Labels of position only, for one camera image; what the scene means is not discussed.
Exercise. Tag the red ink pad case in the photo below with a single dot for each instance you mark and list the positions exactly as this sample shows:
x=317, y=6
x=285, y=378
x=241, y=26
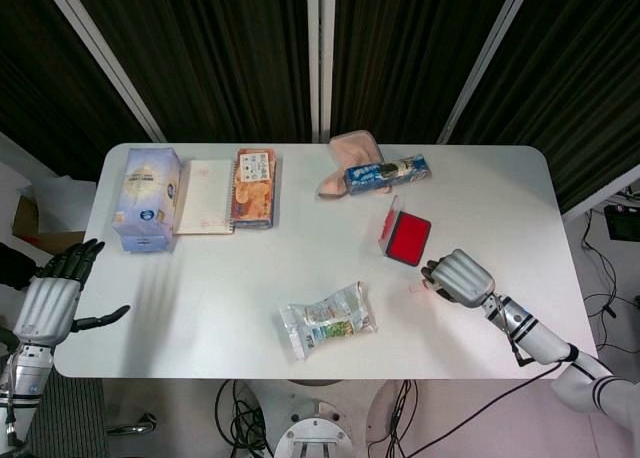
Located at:
x=410, y=238

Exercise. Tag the pink cloth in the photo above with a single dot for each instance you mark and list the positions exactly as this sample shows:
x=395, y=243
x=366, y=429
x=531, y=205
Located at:
x=350, y=150

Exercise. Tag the cardboard box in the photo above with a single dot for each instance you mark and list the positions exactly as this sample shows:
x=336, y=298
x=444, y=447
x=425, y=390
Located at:
x=30, y=213

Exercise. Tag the long blue biscuit box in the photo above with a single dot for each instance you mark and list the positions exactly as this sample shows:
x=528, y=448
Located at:
x=370, y=175

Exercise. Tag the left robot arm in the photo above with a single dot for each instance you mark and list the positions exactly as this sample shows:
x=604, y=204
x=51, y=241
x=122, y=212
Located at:
x=25, y=378

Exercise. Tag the robot base column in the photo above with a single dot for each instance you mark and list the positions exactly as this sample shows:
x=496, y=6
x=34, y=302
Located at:
x=315, y=428

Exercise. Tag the vertical white frame bar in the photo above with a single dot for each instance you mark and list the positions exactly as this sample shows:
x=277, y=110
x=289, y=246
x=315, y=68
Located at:
x=327, y=53

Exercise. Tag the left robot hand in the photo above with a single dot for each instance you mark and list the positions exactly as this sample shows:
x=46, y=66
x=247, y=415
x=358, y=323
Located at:
x=47, y=298

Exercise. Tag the spiral notebook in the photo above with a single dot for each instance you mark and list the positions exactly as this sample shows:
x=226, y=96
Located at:
x=205, y=198

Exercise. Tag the orange cookie box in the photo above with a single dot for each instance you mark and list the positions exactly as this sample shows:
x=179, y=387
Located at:
x=252, y=188

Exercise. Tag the slanted white frame bar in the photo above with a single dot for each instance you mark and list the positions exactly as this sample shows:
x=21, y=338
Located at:
x=484, y=58
x=106, y=58

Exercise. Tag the silver snack bag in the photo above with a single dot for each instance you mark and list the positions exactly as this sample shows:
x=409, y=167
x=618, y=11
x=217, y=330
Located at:
x=325, y=320

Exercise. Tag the grey ribbed mat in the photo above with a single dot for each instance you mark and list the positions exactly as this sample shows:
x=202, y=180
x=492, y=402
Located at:
x=70, y=418

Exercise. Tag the black electronic device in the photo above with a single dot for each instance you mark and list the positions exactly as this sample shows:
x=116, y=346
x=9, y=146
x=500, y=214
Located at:
x=622, y=222

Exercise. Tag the blue white tissue pack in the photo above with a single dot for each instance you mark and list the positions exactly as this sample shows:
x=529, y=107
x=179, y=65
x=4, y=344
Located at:
x=145, y=198

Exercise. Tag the small stamped paper slip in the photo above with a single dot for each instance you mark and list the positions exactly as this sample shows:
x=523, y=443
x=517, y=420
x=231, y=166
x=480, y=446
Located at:
x=416, y=288

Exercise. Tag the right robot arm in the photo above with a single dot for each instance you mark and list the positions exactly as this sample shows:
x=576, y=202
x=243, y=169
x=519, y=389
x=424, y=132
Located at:
x=535, y=330

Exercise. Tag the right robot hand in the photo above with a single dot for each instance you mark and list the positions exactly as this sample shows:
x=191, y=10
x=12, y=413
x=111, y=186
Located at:
x=462, y=278

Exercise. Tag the dark curtain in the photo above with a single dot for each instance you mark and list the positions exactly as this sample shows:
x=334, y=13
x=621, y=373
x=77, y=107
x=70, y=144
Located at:
x=225, y=53

